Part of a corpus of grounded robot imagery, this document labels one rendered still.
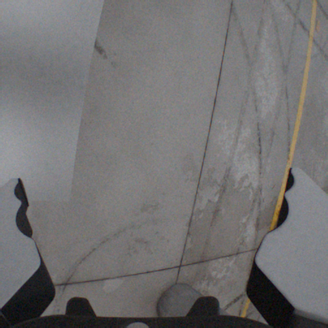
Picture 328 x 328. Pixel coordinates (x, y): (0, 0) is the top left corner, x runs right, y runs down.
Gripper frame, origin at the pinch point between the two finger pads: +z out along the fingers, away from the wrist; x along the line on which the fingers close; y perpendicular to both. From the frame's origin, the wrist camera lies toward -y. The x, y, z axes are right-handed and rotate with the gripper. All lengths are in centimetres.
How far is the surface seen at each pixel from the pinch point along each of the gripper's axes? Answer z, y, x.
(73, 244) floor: 87, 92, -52
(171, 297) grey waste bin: 98, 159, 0
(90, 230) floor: 94, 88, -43
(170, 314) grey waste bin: 87, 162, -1
